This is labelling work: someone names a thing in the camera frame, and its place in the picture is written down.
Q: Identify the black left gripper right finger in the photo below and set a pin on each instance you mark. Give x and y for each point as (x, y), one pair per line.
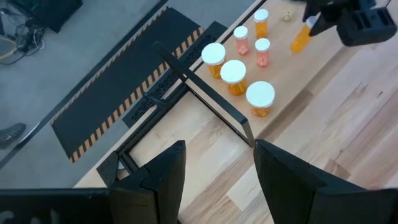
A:
(295, 193)

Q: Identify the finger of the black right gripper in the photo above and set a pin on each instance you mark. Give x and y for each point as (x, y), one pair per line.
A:
(326, 25)
(315, 7)

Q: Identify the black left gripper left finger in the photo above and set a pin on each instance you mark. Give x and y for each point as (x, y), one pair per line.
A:
(155, 193)

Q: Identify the small orange pill bottle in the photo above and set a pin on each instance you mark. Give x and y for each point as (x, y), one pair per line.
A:
(300, 40)
(261, 15)

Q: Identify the small pink pill bottle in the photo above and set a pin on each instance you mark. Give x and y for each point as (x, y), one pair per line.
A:
(240, 32)
(262, 44)

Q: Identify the large orange pill bottle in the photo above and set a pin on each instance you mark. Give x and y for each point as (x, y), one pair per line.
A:
(233, 71)
(213, 53)
(260, 94)

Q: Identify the black mat hazard stripes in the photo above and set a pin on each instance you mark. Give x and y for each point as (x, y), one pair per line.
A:
(124, 77)

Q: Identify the black equipment case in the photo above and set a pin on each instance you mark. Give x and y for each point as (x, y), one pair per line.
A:
(53, 12)

